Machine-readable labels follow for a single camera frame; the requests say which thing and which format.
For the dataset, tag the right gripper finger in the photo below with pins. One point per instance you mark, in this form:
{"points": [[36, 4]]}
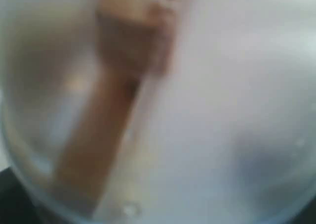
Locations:
{"points": [[15, 205]]}

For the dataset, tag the clear plastic shaker cup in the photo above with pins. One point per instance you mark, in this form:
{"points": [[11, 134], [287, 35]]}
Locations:
{"points": [[161, 111]]}

